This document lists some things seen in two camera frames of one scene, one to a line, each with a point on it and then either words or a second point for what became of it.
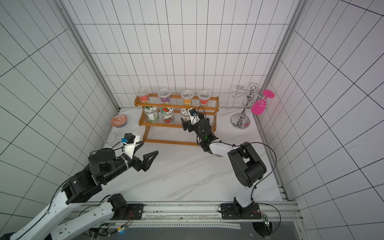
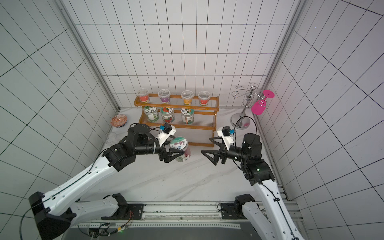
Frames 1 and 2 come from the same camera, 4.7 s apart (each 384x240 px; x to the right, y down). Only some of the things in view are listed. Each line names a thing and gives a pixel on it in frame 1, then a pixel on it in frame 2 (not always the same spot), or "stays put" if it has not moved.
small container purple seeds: (164, 94) stays put
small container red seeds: (143, 95) stays put
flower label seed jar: (185, 114) stays put
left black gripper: (139, 165) -> (167, 157)
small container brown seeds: (187, 96) stays put
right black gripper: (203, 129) -> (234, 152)
